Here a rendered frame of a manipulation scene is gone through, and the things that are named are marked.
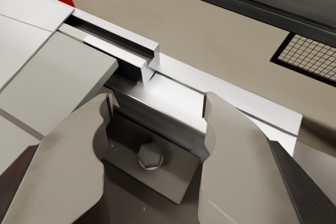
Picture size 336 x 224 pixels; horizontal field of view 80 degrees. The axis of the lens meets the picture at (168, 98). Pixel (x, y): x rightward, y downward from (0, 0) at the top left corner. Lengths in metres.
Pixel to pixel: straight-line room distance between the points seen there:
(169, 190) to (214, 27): 1.57
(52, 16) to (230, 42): 1.48
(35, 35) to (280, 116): 0.23
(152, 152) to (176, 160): 0.03
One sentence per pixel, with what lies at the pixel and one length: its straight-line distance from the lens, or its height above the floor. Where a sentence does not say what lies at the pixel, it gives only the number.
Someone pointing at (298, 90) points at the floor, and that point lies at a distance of 1.58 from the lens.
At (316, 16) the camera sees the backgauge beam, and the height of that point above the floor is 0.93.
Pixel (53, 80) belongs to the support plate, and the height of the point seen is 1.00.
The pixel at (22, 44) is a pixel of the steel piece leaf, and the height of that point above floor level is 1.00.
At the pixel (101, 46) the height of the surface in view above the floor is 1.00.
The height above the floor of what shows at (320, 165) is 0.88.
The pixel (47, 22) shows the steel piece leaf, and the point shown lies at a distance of 0.22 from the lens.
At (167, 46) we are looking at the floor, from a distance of 1.53.
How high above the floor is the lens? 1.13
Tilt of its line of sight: 62 degrees down
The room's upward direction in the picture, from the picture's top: 2 degrees clockwise
